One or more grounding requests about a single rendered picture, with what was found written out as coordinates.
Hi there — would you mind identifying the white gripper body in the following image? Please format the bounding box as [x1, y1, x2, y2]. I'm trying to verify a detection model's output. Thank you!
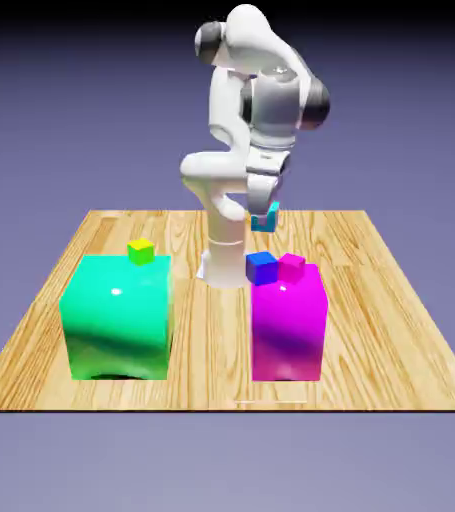
[246, 174, 283, 218]

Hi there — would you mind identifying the small cyan cube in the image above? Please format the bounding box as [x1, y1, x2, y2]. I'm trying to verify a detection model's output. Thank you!
[249, 200, 281, 234]

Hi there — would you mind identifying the small blue cube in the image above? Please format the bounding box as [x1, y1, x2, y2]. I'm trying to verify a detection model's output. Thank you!
[245, 250, 280, 287]

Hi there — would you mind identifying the small magenta cube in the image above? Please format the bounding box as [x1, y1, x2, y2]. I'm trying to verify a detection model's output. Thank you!
[277, 252, 307, 285]

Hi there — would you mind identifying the small yellow cube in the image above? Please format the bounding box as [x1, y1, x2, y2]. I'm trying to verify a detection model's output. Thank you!
[126, 237, 156, 267]

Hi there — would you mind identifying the large magenta box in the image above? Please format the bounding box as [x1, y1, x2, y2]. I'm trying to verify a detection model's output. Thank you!
[250, 262, 329, 383]

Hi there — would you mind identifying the large green box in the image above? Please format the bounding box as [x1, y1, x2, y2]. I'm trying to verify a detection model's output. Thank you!
[58, 254, 173, 382]

